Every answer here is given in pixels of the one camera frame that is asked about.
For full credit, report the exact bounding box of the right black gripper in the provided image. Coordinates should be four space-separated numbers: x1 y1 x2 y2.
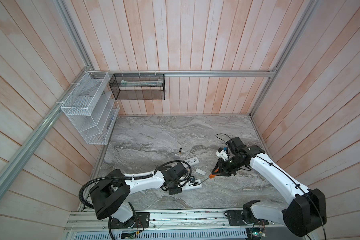
210 155 243 175

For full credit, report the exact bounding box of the black wire mesh basket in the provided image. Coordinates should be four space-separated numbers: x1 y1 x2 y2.
109 73 166 101

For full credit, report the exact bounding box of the black corrugated cable conduit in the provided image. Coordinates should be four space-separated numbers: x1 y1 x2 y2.
78 159 193 210

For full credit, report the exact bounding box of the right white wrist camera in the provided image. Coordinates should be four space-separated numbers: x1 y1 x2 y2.
216 148 229 162

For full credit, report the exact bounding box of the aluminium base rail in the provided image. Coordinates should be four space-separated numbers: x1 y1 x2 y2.
64 208 314 233

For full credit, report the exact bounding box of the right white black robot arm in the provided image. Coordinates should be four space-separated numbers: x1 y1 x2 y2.
210 137 327 237

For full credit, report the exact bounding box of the white wire mesh shelf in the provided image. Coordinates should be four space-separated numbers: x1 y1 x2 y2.
61 71 120 145

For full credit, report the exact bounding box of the orange handled screwdriver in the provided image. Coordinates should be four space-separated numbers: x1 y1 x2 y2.
199 175 216 185

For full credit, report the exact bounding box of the white remote control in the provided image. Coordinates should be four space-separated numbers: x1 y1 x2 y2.
182 180 202 191
185 157 200 167

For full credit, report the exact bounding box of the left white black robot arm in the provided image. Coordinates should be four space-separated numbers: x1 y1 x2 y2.
79 161 192 223

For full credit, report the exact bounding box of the left aluminium frame bar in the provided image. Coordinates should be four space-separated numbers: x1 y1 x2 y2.
0 66 93 201

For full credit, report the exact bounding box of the horizontal aluminium frame bar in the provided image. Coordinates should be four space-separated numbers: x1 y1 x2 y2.
105 70 276 78

